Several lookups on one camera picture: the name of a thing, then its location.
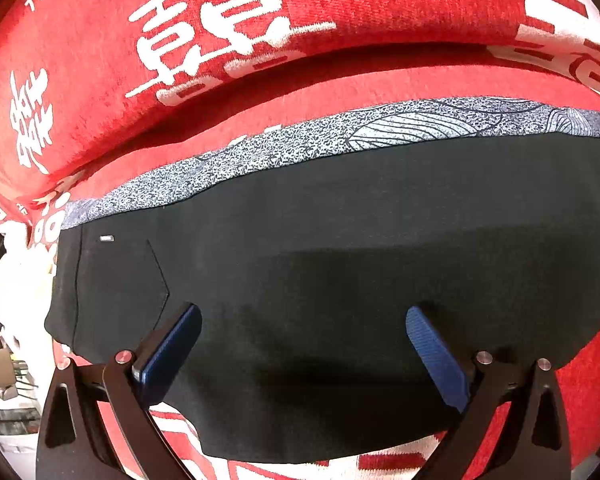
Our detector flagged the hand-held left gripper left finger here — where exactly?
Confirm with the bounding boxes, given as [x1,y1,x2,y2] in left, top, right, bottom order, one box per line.
[35,302,203,480]

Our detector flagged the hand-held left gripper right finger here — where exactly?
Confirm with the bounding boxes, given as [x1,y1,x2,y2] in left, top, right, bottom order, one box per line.
[405,305,573,480]

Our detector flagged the black pants with grey waistband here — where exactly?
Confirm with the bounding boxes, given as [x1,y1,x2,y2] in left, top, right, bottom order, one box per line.
[44,97,600,465]

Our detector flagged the beige chair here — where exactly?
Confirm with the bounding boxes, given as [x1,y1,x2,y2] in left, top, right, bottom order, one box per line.
[0,347,22,402]

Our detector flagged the red printed sofa cover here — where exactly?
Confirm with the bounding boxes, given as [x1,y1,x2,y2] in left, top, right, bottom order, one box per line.
[0,0,600,480]

